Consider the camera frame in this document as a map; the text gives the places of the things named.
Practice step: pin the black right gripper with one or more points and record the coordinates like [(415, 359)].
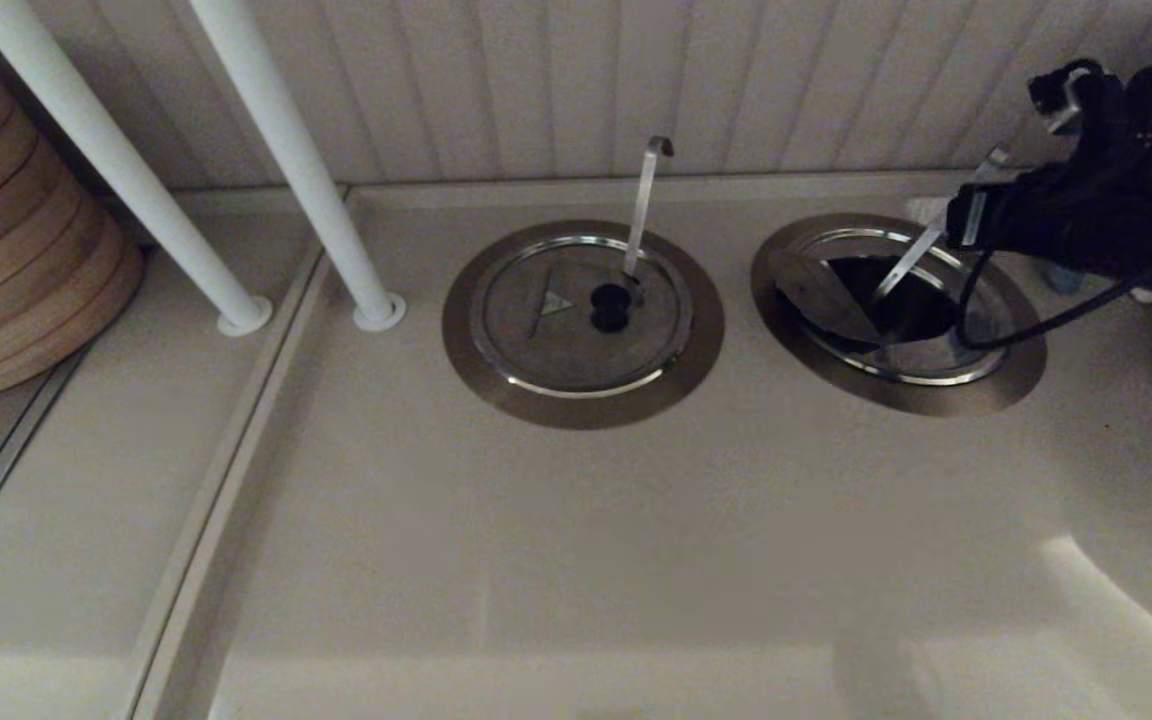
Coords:
[(1096, 200)]

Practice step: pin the hinged steel lid black knob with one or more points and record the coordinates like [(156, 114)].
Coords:
[(821, 290)]

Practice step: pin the blue plastic spoon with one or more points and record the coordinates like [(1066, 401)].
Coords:
[(1064, 280)]

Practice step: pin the round steel lid black knob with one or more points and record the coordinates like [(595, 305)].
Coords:
[(536, 350)]

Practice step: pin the dark soup well pot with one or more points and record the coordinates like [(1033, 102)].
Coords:
[(911, 310)]

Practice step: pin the brushed steel well collar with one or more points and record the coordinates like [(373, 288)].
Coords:
[(576, 410), (926, 402)]

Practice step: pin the white round pole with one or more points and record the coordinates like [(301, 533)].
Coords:
[(116, 160), (286, 150)]

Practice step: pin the bamboo steamer stack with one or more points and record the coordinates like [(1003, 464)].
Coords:
[(16, 250)]

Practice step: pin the small right wrist camera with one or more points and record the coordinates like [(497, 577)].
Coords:
[(1066, 95)]

